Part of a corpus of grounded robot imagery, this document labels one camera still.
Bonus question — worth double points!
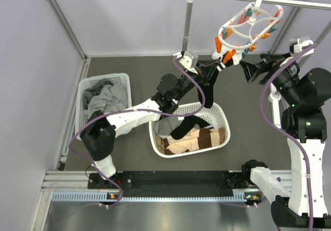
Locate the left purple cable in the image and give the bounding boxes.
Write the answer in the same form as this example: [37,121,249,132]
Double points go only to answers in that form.
[67,54,206,206]

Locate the brown beige striped socks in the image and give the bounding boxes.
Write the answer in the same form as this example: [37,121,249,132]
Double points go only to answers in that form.
[155,127,226,156]

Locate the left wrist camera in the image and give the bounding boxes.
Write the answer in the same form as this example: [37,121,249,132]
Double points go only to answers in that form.
[179,51,199,70]

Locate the grey slotted cable duct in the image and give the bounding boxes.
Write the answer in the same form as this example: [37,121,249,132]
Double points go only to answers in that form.
[52,192,261,203]

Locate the purple cable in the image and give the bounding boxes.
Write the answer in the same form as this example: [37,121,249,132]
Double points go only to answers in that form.
[260,43,319,231]
[67,54,206,206]

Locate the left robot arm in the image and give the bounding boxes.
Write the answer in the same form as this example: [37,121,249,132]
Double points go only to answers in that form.
[79,61,221,188]

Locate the orange clothes peg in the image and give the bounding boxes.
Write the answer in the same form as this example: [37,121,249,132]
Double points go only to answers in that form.
[222,49,236,64]

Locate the black sock with white stripes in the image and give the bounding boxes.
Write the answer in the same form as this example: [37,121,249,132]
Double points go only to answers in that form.
[199,59,233,109]

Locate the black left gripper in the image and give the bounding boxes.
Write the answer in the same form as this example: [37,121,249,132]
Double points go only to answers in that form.
[173,59,219,102]

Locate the white rectangular laundry basket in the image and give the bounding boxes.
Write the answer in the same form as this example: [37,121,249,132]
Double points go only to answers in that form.
[75,73,132,132]

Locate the white sock on hanger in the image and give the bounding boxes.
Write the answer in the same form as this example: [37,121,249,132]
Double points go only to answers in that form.
[212,47,243,67]

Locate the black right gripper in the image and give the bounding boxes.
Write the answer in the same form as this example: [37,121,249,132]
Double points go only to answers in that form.
[239,50,301,105]

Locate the white round clip hanger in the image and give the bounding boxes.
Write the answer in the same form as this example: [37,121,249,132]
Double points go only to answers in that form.
[214,0,283,57]

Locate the white drying rack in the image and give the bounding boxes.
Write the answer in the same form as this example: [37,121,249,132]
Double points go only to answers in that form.
[182,0,330,131]

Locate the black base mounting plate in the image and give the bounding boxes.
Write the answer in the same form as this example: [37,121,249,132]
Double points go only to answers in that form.
[87,170,262,198]

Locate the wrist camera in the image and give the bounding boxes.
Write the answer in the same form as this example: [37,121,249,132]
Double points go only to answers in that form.
[289,36,314,56]
[179,51,199,70]

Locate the grey clothes pile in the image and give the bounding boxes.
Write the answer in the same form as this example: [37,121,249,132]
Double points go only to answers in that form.
[82,79,128,122]

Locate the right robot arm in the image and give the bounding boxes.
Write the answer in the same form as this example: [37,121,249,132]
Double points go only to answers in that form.
[241,54,330,230]

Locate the white oval sock basket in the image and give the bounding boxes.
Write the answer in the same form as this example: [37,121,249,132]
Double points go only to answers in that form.
[149,103,231,158]

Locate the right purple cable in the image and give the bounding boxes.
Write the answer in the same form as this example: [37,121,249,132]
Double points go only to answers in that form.
[260,43,319,231]

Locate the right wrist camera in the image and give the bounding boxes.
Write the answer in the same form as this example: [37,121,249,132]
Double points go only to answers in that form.
[289,36,314,56]

